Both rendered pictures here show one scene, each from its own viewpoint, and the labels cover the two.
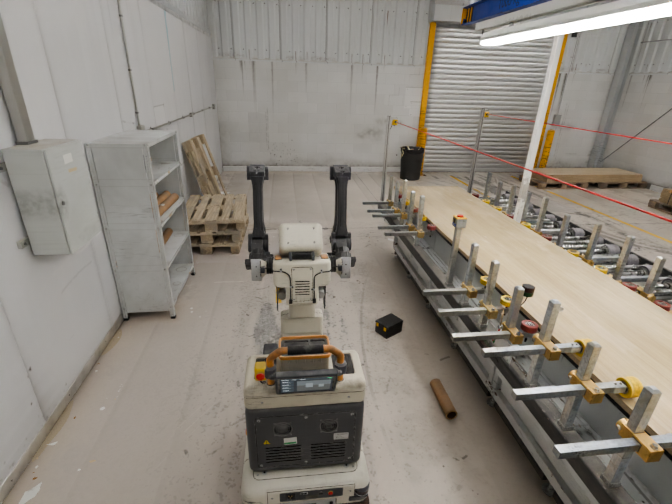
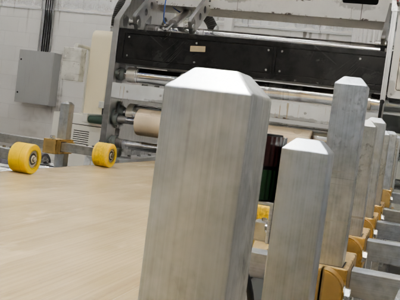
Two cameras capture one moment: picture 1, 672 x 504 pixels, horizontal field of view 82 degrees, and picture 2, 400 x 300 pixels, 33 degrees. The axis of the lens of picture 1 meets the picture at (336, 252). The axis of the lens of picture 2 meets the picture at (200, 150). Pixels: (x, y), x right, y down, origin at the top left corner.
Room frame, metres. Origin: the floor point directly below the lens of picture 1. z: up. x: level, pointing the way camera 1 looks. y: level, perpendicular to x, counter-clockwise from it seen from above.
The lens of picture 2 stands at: (2.20, -0.78, 1.12)
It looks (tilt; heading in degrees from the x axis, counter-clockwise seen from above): 3 degrees down; 206
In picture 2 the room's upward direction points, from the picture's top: 7 degrees clockwise
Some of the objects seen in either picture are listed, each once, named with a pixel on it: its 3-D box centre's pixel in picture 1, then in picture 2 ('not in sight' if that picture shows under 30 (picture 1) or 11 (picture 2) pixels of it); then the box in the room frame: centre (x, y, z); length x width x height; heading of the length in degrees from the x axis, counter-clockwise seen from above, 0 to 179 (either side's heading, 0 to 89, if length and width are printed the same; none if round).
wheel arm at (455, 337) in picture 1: (491, 335); not in sight; (1.66, -0.82, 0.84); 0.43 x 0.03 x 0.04; 98
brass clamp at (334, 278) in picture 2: (545, 346); (327, 280); (1.44, -0.97, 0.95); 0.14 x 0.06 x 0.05; 8
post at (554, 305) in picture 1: (542, 345); (323, 291); (1.47, -0.97, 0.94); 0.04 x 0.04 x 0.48; 8
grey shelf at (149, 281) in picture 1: (151, 222); not in sight; (3.37, 1.73, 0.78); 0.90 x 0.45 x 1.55; 8
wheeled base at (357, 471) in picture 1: (303, 445); not in sight; (1.53, 0.14, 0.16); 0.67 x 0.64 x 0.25; 8
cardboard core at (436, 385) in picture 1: (443, 398); not in sight; (2.04, -0.78, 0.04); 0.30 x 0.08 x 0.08; 8
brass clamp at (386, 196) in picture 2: not in sight; (382, 196); (0.21, -1.14, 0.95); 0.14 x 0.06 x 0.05; 8
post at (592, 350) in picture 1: (577, 391); (342, 281); (1.22, -1.00, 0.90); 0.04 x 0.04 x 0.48; 8
